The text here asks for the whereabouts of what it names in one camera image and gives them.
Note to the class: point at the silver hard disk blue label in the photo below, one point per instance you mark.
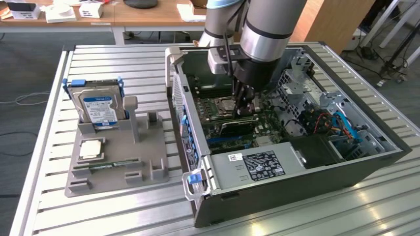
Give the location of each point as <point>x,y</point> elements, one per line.
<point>98,108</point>

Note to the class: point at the black RAM slot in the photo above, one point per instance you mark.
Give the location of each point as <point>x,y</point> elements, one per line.
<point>215,92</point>
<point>215,87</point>

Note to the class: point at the blue disk caddy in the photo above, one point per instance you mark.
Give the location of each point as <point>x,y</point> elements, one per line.
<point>79,82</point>

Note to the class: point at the green RAM stick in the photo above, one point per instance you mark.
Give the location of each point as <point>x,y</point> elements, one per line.
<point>104,166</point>

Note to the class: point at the white box with black lid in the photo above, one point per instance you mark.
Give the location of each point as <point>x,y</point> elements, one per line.
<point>26,14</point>

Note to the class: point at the black wheeled stand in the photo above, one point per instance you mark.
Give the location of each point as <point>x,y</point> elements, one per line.
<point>388,64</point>

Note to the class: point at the blue expansion slot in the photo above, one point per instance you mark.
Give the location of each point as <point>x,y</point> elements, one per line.
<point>223,140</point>

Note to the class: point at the wooden cabinet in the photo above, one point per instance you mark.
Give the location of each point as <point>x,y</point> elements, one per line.
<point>335,22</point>

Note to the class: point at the metal disk bay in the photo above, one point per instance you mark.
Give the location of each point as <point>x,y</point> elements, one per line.
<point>295,88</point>

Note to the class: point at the grey power supply unit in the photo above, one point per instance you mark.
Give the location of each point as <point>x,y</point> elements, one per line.
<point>263,167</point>

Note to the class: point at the silver CPU in socket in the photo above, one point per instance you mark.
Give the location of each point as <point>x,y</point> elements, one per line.
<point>215,109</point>

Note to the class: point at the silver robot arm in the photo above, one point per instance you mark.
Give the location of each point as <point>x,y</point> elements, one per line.
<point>272,24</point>

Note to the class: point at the person in dark trousers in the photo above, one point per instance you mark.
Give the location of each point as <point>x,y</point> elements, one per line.
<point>378,19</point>

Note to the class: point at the brown cardboard box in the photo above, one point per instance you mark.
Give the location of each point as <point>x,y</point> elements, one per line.
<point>198,3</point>

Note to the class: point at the stack of white papers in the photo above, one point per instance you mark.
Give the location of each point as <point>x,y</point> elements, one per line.
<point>190,14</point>

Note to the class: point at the tarnished CPU chip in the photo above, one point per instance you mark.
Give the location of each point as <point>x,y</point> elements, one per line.
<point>226,104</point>

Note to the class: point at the blue case latch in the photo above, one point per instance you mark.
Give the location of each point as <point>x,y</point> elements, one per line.
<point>194,178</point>

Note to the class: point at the black open PC case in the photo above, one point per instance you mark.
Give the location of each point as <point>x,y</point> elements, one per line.
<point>279,196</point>

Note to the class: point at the bright silver CPU chip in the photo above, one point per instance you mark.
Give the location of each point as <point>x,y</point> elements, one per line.
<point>90,150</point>

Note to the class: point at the white box with round top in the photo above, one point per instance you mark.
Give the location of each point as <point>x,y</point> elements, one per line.
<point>60,16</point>

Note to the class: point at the grey parts rack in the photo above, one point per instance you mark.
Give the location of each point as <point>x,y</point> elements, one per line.
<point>131,152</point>

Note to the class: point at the silver chipset heatsink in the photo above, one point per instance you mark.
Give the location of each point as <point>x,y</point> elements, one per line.
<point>264,141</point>

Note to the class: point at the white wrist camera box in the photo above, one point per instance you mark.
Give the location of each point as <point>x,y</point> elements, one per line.
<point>216,61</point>

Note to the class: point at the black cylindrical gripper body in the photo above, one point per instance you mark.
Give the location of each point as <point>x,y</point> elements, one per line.
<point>256,73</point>

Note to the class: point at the green GPU with black shroud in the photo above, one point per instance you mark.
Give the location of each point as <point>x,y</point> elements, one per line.
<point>238,126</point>

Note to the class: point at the dark round object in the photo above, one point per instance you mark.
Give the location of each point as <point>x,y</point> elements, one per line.
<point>140,3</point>

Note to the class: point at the white framed desk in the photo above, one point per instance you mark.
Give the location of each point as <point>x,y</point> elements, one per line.
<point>387,40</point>

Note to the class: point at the green motherboard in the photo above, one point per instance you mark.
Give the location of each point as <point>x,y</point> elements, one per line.
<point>268,123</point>

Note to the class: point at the white labelled box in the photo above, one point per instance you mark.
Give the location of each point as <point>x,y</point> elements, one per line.
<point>92,11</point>

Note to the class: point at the white power box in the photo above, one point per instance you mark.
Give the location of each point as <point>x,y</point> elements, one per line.
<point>356,41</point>

